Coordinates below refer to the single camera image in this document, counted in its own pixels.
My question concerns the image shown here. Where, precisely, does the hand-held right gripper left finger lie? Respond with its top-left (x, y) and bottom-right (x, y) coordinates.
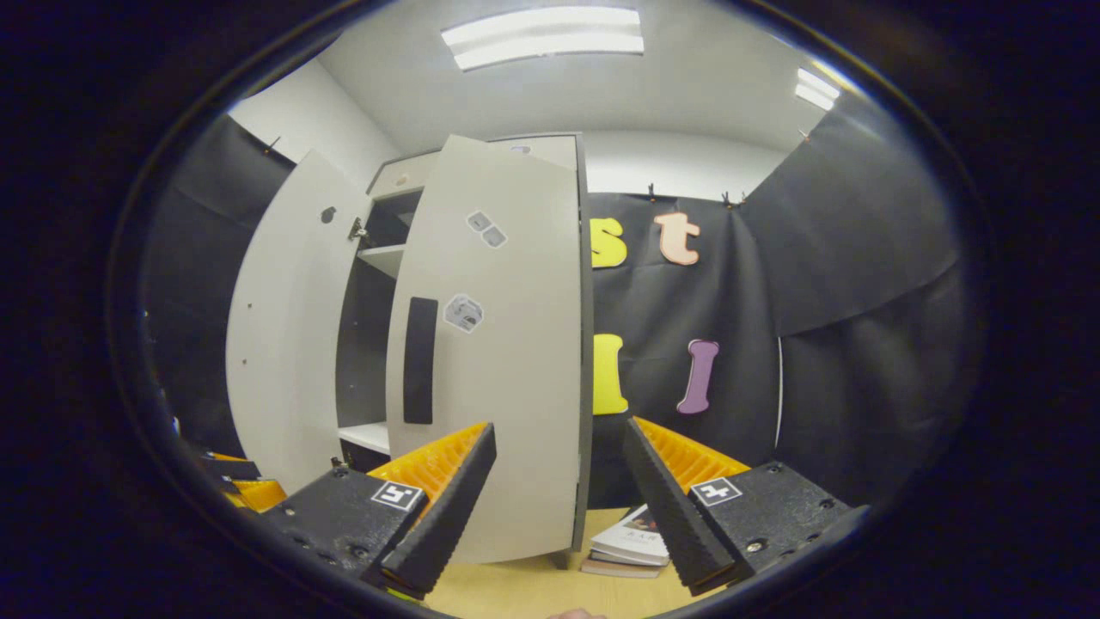
top-left (256, 419), bottom-right (498, 600)

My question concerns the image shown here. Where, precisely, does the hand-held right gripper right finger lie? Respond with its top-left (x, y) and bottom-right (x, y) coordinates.
top-left (623, 417), bottom-right (869, 597)

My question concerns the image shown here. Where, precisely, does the grey cabinet door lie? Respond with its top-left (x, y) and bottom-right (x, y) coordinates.
top-left (384, 133), bottom-right (594, 567)
top-left (225, 150), bottom-right (373, 496)

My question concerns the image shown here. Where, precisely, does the white cabinet shelf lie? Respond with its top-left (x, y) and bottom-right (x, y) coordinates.
top-left (357, 243), bottom-right (407, 281)
top-left (338, 420), bottom-right (393, 456)

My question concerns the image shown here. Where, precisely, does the grey cabinet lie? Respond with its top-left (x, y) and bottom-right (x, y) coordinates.
top-left (335, 132), bottom-right (596, 570)

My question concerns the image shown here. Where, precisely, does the white portrait cover book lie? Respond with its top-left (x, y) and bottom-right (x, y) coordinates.
top-left (590, 504), bottom-right (672, 567)

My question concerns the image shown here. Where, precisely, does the brown edged book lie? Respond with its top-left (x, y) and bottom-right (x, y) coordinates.
top-left (580, 556), bottom-right (663, 579)

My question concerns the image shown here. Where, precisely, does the black backdrop cloth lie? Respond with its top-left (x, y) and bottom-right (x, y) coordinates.
top-left (146, 90), bottom-right (969, 510)

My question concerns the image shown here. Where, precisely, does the small ceiling light panel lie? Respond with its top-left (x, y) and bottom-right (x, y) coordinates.
top-left (794, 67), bottom-right (842, 112)

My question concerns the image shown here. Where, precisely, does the long ceiling light panel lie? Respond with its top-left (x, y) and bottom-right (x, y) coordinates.
top-left (440, 6), bottom-right (646, 72)

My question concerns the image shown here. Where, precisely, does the black door handle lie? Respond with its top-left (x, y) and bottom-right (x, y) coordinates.
top-left (403, 297), bottom-right (440, 426)

